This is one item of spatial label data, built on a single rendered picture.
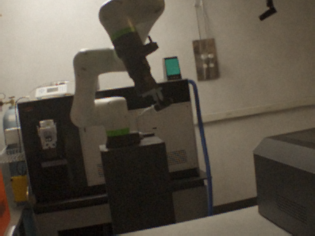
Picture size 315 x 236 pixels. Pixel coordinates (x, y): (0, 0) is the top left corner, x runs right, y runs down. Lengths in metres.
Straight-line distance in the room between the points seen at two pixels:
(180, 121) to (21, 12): 1.94
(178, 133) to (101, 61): 1.32
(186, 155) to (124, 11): 1.77
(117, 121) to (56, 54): 1.99
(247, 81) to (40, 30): 2.11
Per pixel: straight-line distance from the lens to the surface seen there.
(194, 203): 2.97
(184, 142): 2.93
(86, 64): 1.72
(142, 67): 1.31
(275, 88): 4.47
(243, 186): 4.42
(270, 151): 1.47
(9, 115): 3.64
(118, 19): 1.34
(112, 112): 2.07
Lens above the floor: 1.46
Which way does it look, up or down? 5 degrees down
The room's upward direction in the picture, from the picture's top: 8 degrees counter-clockwise
